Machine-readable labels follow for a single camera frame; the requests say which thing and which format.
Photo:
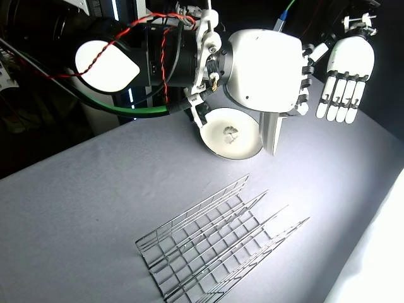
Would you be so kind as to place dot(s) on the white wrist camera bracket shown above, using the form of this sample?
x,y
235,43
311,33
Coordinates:
x,y
360,20
208,28

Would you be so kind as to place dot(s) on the spare white robotic hand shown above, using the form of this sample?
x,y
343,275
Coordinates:
x,y
186,8

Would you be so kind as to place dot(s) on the right white wrist camera bracket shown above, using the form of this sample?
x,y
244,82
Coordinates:
x,y
208,28

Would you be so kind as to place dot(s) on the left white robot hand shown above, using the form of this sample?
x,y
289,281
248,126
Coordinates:
x,y
350,60

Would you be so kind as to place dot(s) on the left white wrist camera bracket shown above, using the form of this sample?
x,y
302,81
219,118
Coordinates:
x,y
360,20

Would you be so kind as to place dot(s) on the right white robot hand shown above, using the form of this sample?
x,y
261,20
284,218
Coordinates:
x,y
265,69

